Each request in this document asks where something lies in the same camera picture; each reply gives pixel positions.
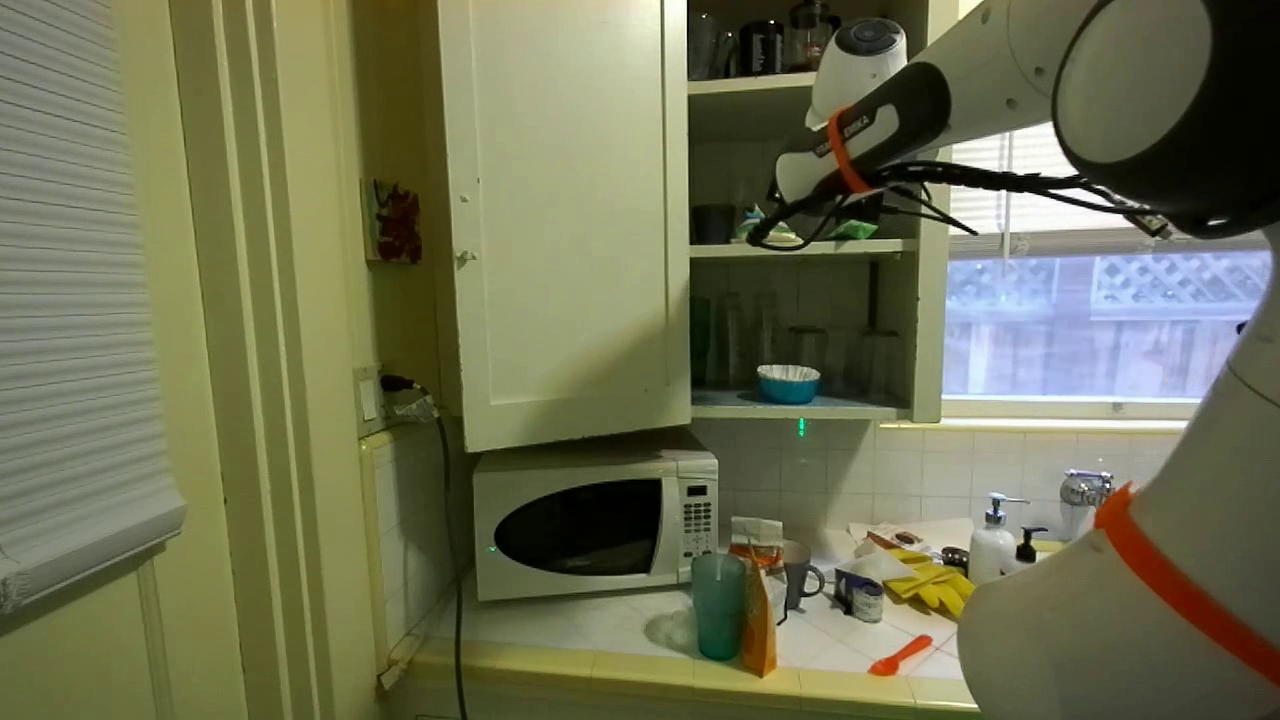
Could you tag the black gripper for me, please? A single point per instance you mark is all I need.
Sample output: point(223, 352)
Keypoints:
point(797, 212)

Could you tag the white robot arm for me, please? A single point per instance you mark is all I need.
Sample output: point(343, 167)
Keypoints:
point(1162, 625)

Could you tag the white cabinet door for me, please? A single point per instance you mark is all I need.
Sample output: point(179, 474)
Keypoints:
point(563, 224)

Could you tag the small teal white dish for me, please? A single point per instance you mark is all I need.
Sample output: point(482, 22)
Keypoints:
point(753, 220)

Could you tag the black cup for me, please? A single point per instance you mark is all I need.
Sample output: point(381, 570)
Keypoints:
point(715, 220)

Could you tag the clear glass tumbler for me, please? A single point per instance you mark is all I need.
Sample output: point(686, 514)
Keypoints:
point(715, 343)

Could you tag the dark jar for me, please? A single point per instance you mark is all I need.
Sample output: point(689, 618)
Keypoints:
point(760, 47)

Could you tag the glass blender jar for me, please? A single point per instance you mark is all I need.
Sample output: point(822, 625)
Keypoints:
point(805, 43)

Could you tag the clear glass jar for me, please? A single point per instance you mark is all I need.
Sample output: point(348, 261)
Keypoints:
point(710, 47)

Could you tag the kitchen window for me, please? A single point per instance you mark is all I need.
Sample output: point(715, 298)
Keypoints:
point(1066, 334)

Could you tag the white printed carton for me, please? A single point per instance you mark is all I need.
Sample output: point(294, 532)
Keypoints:
point(757, 532)

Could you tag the grey mug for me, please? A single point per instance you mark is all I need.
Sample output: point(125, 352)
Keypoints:
point(797, 585)

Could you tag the white microwave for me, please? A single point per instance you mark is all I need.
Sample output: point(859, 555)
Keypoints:
point(584, 524)

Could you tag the white soap pump bottle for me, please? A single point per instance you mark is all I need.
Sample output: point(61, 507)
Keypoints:
point(989, 545)

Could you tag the chrome faucet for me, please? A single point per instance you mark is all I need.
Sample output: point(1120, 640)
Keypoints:
point(1081, 487)

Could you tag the yellow rubber gloves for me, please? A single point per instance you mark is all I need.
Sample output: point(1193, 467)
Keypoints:
point(934, 585)

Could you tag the teal plastic cup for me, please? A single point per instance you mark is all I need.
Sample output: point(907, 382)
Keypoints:
point(718, 604)

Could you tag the soap bottle black pump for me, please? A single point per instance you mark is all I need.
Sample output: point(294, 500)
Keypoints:
point(1025, 551)

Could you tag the orange spatula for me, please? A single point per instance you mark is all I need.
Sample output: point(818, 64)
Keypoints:
point(900, 653)

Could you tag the white window blind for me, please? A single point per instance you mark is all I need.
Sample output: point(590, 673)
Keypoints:
point(81, 267)

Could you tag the cream door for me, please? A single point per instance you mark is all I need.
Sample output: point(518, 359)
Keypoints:
point(81, 667)

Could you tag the white wall cabinet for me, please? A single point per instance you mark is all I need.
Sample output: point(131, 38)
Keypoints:
point(724, 251)

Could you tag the red wall decoration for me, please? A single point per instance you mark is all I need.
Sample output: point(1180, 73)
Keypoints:
point(396, 220)

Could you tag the wall outlet with plug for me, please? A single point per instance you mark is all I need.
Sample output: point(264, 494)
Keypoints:
point(370, 400)

